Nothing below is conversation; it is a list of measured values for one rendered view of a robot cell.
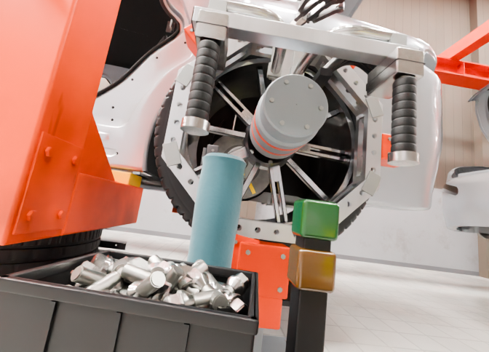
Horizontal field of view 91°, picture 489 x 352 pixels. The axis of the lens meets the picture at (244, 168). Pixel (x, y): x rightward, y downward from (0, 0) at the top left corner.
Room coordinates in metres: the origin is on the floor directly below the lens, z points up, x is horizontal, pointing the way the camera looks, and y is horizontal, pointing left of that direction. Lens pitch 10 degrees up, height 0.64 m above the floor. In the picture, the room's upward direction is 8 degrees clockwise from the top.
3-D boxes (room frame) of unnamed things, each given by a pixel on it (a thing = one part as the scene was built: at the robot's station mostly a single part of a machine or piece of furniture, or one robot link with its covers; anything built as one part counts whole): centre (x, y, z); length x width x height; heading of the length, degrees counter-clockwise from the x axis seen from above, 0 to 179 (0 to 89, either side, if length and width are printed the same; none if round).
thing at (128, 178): (1.04, 0.53, 0.71); 0.14 x 0.14 x 0.05; 4
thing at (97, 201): (0.87, 0.52, 0.69); 0.52 x 0.17 x 0.35; 4
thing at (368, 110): (0.60, -0.07, 0.85); 0.54 x 0.07 x 0.54; 94
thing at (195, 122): (0.36, 0.08, 0.83); 0.04 x 0.04 x 0.16
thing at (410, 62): (0.41, -0.25, 0.93); 0.09 x 0.05 x 0.05; 4
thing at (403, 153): (0.38, -0.26, 0.83); 0.04 x 0.04 x 0.16
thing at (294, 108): (0.53, -0.07, 0.85); 0.21 x 0.14 x 0.14; 4
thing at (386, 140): (0.63, -0.38, 0.85); 0.09 x 0.08 x 0.07; 94
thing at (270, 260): (0.64, -0.07, 0.48); 0.16 x 0.12 x 0.17; 4
